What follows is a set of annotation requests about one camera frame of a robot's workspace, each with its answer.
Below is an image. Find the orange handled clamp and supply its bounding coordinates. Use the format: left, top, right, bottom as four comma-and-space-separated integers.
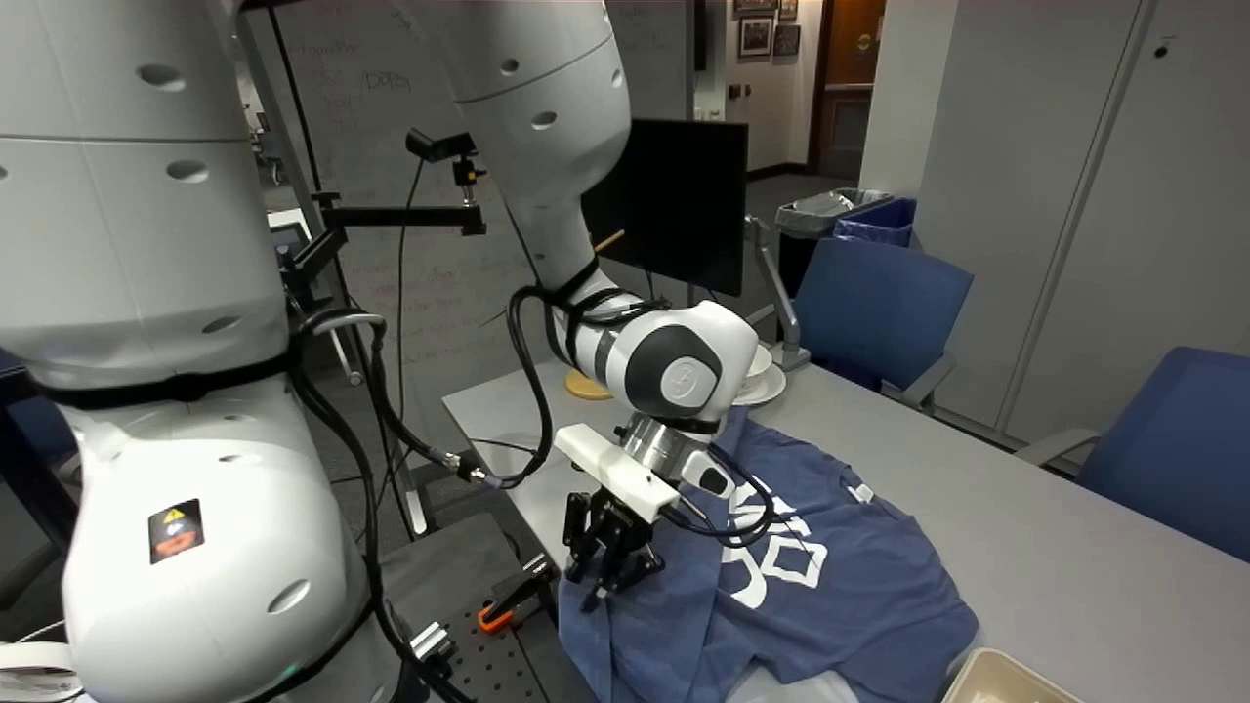
470, 569, 560, 642

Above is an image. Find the blue bin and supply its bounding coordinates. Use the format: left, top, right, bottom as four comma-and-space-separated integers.
831, 190, 921, 251

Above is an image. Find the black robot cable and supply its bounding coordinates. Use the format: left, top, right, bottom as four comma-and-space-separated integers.
284, 280, 563, 703

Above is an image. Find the brown wooden door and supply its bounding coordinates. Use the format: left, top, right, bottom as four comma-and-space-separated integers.
814, 0, 892, 186

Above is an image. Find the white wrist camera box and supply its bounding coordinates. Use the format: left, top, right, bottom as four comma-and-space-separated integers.
551, 420, 684, 526

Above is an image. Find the grey stand pole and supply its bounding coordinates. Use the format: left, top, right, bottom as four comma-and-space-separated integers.
289, 190, 435, 540

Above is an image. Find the grey lined trash bin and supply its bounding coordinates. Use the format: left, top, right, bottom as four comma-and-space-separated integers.
777, 186, 904, 300

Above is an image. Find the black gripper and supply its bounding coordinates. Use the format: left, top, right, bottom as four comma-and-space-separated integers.
560, 489, 680, 614

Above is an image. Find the framed wall picture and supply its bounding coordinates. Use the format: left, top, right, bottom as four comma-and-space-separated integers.
736, 13, 777, 62

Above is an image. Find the black stereo camera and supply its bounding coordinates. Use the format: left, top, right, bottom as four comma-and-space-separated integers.
402, 123, 479, 163

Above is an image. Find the beige tray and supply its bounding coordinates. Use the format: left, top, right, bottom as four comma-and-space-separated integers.
936, 643, 1085, 703

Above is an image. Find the black monitor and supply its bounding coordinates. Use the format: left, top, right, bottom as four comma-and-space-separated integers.
577, 117, 754, 300

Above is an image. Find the white cabinet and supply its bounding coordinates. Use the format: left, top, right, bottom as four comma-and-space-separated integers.
910, 0, 1250, 444

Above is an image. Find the blue office chair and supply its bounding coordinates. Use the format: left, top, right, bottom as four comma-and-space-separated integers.
792, 231, 977, 406
0, 347, 70, 474
1012, 342, 1250, 566

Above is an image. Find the grey monitor stand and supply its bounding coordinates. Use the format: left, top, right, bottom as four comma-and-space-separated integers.
747, 209, 814, 369

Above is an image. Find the blue printed t-shirt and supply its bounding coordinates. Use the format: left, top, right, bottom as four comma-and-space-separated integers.
553, 409, 986, 703

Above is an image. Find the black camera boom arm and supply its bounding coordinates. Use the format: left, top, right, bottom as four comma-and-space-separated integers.
309, 151, 491, 251

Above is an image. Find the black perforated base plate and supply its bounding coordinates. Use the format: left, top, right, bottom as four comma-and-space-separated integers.
375, 513, 577, 703

